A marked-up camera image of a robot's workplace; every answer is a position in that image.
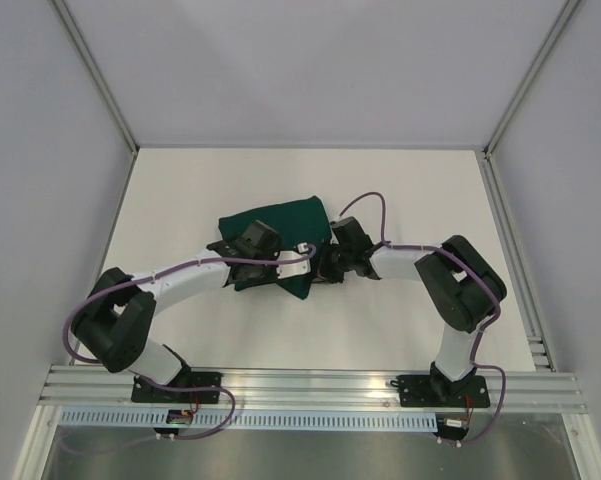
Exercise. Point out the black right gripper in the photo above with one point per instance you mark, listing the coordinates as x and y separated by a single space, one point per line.
333 261

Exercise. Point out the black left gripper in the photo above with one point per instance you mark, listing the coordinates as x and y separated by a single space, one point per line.
272 277

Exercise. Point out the dark green surgical drape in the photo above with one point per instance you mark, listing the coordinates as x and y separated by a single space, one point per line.
295 222

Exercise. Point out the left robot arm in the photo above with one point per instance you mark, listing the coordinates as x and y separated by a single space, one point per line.
114 325

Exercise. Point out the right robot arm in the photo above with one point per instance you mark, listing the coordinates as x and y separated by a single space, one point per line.
464 289

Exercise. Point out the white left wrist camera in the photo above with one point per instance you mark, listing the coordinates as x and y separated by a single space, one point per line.
295 262

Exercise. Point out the aluminium front rail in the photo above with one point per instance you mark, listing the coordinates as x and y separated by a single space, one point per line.
278 389

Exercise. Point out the slotted white cable duct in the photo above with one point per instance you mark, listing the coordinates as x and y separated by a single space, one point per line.
251 419

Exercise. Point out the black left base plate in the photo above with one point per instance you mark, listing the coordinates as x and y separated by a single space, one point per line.
192 386

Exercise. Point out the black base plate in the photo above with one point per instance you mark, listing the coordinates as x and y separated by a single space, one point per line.
192 386
436 391

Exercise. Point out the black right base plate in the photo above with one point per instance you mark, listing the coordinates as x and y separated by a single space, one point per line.
436 391

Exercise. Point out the left aluminium frame post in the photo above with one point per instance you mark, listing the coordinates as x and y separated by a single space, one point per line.
77 39

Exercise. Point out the aluminium frame post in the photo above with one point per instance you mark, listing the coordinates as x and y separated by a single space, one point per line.
558 28
77 39

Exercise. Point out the right aluminium frame post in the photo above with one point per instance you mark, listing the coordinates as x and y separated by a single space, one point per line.
558 28

